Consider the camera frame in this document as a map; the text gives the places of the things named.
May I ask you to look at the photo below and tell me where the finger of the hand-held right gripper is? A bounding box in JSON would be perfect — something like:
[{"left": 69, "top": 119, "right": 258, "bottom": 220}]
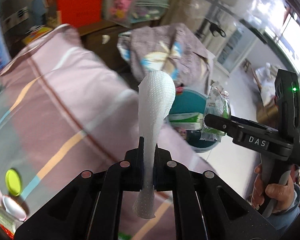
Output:
[{"left": 204, "top": 114, "right": 240, "bottom": 138}]

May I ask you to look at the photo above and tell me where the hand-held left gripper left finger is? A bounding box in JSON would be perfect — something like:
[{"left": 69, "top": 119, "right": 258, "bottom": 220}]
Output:
[{"left": 14, "top": 136, "right": 144, "bottom": 240}]

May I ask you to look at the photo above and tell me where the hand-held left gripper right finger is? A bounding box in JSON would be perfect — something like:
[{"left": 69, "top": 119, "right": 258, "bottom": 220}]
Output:
[{"left": 153, "top": 142, "right": 280, "bottom": 240}]

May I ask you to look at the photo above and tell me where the clear green plastic wrapper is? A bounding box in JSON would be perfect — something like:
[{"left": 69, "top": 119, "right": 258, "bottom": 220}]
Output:
[{"left": 200, "top": 80, "right": 232, "bottom": 142}]

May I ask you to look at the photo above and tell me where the green cardboard box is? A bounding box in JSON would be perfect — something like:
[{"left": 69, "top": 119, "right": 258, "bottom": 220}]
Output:
[{"left": 169, "top": 112, "right": 205, "bottom": 130}]

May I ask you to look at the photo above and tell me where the teal plastic bucket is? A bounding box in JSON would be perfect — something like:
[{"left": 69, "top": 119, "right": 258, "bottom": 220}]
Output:
[{"left": 165, "top": 86, "right": 220, "bottom": 153}]

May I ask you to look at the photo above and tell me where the white paper towel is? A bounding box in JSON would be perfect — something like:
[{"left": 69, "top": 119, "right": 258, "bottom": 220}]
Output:
[{"left": 132, "top": 70, "right": 176, "bottom": 219}]

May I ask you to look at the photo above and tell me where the green plastic lid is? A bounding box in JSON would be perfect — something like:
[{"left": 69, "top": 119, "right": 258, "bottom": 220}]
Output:
[{"left": 5, "top": 169, "right": 23, "bottom": 197}]

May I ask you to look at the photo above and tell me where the white blue jar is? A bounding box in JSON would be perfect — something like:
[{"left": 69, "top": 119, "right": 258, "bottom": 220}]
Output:
[{"left": 0, "top": 205, "right": 24, "bottom": 234}]

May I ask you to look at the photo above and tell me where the person's right forearm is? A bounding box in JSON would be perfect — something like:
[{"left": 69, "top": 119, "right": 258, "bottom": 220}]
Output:
[{"left": 272, "top": 182, "right": 300, "bottom": 233}]

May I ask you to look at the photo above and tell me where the person's right hand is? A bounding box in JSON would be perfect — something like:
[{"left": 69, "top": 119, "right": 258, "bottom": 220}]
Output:
[{"left": 251, "top": 164, "right": 295, "bottom": 214}]

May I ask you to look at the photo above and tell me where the wooden stool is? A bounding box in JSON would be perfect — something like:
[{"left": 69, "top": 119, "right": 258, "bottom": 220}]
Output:
[{"left": 242, "top": 59, "right": 262, "bottom": 90}]

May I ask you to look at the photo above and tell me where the grey patterned cloth bundle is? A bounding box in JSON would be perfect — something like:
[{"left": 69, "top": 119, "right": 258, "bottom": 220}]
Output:
[{"left": 117, "top": 23, "right": 214, "bottom": 93}]

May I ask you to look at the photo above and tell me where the silver foil seal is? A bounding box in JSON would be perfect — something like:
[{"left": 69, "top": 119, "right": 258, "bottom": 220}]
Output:
[{"left": 2, "top": 195, "right": 27, "bottom": 222}]

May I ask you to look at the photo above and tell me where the pink plaid quilt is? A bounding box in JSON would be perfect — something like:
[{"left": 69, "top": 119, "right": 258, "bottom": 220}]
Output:
[{"left": 0, "top": 24, "right": 215, "bottom": 240}]

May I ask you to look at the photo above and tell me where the black tripod stand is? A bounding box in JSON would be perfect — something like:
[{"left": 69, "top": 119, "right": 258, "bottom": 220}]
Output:
[{"left": 175, "top": 0, "right": 227, "bottom": 39}]

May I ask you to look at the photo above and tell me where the dark wooden cabinet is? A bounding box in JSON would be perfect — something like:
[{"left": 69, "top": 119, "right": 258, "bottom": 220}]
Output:
[{"left": 77, "top": 24, "right": 145, "bottom": 74}]

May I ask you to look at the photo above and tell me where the clear plastic storage box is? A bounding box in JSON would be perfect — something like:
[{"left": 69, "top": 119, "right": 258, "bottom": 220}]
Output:
[{"left": 101, "top": 0, "right": 175, "bottom": 28}]

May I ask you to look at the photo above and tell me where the orange box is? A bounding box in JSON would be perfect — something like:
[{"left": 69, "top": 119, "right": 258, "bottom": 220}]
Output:
[{"left": 55, "top": 0, "right": 105, "bottom": 27}]

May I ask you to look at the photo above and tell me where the blue carton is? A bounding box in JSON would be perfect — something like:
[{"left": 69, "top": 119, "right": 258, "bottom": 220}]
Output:
[{"left": 31, "top": 0, "right": 49, "bottom": 27}]

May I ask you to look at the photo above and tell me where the white wall socket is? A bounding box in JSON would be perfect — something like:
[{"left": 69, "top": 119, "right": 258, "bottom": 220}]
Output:
[{"left": 0, "top": 6, "right": 30, "bottom": 27}]

